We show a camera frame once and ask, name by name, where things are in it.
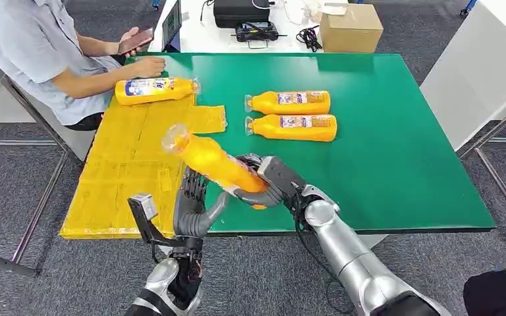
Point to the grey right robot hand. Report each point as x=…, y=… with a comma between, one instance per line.
x=279, y=174

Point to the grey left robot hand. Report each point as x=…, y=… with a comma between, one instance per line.
x=189, y=218

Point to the person's left hand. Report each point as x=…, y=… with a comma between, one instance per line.
x=128, y=35

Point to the person's right hand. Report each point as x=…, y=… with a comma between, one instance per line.
x=148, y=67

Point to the dark smartphone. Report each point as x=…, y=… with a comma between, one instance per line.
x=136, y=40

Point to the orange drink bottle blue label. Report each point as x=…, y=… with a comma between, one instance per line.
x=152, y=90

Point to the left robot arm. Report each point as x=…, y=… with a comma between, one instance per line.
x=165, y=279

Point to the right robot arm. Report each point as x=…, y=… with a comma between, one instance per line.
x=353, y=261

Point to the yellow plastic sheet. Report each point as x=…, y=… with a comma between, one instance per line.
x=117, y=174

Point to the person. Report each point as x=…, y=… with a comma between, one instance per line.
x=26, y=39

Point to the black carrying case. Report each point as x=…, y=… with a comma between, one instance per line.
x=240, y=13

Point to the green table mat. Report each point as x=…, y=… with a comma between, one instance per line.
x=388, y=152

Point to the black handheld controller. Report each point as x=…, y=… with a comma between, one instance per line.
x=257, y=31

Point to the brown cardboard box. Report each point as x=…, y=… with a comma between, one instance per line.
x=351, y=28

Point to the white side table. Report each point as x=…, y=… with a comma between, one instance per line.
x=475, y=74

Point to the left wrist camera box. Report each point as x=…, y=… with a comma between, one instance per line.
x=144, y=207

